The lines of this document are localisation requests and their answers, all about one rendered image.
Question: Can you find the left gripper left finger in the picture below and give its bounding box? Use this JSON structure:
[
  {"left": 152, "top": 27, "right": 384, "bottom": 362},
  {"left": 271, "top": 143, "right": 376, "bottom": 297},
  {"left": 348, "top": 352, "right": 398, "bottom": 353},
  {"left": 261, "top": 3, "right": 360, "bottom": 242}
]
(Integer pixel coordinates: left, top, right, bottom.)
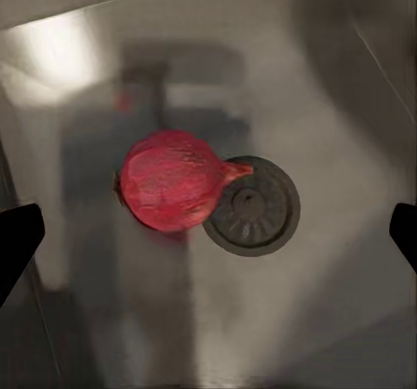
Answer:
[{"left": 0, "top": 203, "right": 45, "bottom": 307}]

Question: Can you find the vidalia onion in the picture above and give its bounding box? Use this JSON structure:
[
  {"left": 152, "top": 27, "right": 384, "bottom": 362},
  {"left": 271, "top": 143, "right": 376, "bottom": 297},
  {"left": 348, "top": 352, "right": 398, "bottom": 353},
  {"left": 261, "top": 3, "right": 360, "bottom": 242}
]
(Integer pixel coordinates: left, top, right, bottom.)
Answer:
[{"left": 112, "top": 129, "right": 254, "bottom": 234}]

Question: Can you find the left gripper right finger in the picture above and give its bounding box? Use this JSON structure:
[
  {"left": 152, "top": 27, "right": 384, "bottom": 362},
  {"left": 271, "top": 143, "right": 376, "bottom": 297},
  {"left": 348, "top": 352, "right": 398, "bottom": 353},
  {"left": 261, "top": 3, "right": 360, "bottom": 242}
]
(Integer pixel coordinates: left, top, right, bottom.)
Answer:
[{"left": 389, "top": 202, "right": 417, "bottom": 273}]

